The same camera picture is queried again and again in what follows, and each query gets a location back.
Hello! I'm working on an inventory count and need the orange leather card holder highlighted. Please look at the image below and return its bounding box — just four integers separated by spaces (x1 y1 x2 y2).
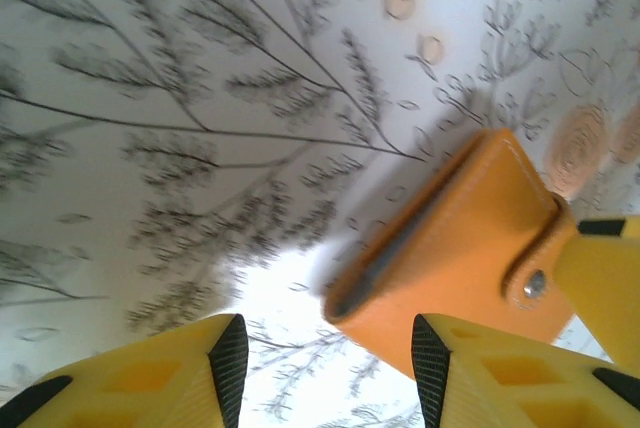
322 127 579 383

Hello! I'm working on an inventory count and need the floral patterned table cover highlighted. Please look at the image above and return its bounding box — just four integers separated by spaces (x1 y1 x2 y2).
0 0 640 428

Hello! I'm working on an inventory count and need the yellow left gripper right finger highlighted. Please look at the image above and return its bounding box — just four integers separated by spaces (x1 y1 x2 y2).
410 312 640 428

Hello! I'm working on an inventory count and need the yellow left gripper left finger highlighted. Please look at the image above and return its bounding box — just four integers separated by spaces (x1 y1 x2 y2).
0 312 250 428

